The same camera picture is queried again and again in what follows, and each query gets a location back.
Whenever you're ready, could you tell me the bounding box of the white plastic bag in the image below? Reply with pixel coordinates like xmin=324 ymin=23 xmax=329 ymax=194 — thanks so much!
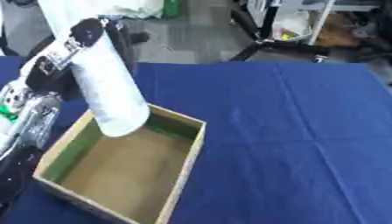
xmin=270 ymin=10 xmax=314 ymax=42

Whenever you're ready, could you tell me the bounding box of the white metal frame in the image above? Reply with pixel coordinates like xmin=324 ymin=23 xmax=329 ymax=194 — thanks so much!
xmin=306 ymin=0 xmax=380 ymax=46

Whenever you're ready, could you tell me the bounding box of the green bottle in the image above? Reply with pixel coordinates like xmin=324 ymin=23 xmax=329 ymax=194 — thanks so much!
xmin=162 ymin=0 xmax=187 ymax=19

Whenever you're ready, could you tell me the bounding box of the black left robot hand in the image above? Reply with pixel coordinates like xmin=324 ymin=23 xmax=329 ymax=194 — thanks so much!
xmin=21 ymin=17 xmax=152 ymax=102

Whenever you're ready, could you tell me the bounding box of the white cylindrical bottle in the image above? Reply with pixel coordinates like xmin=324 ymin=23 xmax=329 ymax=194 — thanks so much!
xmin=35 ymin=0 xmax=153 ymax=138

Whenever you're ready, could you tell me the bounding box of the black tripod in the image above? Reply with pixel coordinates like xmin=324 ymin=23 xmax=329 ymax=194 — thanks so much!
xmin=227 ymin=0 xmax=334 ymax=63

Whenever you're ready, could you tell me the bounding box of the tan cardboard box green inside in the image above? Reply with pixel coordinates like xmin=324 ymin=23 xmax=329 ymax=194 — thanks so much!
xmin=31 ymin=102 xmax=208 ymax=224

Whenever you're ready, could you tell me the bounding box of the white cloth bag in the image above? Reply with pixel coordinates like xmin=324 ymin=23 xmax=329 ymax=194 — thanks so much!
xmin=98 ymin=0 xmax=165 ymax=19

